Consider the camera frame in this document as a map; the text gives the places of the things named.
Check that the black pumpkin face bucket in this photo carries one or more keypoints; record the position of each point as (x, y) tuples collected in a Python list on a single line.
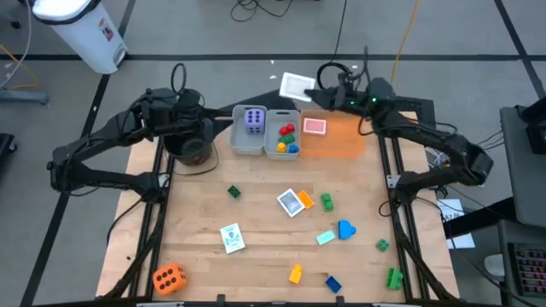
[(192, 155)]

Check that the red playing card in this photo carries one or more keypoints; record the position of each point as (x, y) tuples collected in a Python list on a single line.
[(315, 126)]

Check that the white plastic bin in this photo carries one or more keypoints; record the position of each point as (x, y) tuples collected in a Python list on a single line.
[(273, 119), (243, 145)]

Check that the blue-backed card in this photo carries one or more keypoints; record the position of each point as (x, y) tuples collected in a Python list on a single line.
[(290, 203)]

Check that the rounded blue toy block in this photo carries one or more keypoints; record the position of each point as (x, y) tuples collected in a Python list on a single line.
[(293, 148)]

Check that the red toy block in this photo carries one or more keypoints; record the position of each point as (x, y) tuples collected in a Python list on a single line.
[(287, 129)]

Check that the yellow toy brick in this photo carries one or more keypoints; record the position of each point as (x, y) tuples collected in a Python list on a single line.
[(296, 274)]

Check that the teal toy brick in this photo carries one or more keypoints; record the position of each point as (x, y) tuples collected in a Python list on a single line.
[(325, 237)]

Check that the black table clamp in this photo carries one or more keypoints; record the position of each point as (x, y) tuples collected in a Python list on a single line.
[(220, 299), (340, 300)]

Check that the teal playing card box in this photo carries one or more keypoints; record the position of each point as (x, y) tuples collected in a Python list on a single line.
[(232, 238)]

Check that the black desk device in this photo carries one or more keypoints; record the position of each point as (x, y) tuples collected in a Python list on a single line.
[(535, 132)]

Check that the hollow blue toy block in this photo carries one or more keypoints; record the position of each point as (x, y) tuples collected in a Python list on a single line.
[(345, 230)]

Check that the white paper sheet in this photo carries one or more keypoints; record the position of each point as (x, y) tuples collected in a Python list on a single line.
[(450, 209)]

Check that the silver card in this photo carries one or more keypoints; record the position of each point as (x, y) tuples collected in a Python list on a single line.
[(292, 85)]

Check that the white trash can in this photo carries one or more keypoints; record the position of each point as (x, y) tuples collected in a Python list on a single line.
[(85, 38)]

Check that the orange toy brick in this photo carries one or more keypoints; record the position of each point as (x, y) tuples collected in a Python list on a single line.
[(306, 199)]

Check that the grey stand base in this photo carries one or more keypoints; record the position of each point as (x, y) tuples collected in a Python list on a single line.
[(21, 96)]

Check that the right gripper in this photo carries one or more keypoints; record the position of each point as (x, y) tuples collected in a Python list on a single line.
[(371, 98)]

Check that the orange foam die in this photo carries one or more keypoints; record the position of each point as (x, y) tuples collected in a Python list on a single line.
[(170, 279)]

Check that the white computer mouse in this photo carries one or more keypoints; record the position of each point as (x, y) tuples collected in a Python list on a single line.
[(495, 265)]

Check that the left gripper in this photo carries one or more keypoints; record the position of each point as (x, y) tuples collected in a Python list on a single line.
[(194, 115)]

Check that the black perforated computer case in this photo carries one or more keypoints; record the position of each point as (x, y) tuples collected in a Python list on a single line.
[(418, 108)]

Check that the dark green toy brick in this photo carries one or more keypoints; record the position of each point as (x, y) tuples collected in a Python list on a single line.
[(234, 191)]

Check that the large green toy brick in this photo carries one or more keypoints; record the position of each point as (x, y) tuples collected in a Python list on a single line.
[(394, 279)]

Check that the small green toy brick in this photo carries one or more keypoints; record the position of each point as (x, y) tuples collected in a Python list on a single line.
[(382, 245)]

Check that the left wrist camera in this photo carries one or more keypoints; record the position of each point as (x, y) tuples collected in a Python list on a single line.
[(160, 100)]

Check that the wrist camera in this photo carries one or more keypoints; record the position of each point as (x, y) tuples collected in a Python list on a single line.
[(346, 80), (160, 100)]

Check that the orange translucent tray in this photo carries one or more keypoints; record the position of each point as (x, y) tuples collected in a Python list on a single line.
[(341, 136)]

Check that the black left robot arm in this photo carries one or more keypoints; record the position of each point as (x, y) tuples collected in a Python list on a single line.
[(106, 132)]

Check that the yellow toy block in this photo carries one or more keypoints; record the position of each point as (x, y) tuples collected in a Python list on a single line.
[(281, 148)]

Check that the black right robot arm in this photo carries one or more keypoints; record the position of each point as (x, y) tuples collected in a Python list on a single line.
[(426, 136)]

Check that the purple foam die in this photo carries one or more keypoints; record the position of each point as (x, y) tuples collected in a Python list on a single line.
[(254, 121)]

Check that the grey desk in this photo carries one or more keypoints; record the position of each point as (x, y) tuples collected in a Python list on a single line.
[(520, 187)]

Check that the dark blue toy brick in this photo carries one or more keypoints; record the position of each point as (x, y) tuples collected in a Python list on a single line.
[(333, 284)]

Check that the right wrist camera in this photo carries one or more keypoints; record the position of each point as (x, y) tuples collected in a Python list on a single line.
[(346, 80)]

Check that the green two-stud toy brick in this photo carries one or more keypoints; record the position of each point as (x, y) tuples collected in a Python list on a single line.
[(327, 202)]

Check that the backlit black keyboard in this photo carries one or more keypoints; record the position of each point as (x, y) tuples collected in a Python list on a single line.
[(531, 268)]

